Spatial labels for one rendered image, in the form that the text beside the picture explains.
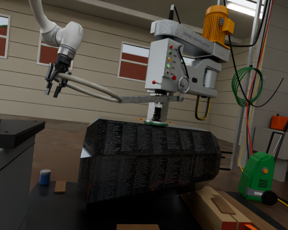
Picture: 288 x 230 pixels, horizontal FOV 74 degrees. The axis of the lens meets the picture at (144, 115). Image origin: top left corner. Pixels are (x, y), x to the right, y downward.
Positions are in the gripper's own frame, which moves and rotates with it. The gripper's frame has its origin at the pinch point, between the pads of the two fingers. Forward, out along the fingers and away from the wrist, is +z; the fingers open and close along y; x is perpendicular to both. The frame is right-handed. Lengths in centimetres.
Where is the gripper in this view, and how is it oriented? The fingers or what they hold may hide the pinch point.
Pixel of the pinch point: (52, 90)
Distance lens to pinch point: 121.5
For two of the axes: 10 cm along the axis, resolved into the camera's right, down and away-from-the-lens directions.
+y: 5.3, 2.5, 8.1
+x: -7.9, -2.0, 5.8
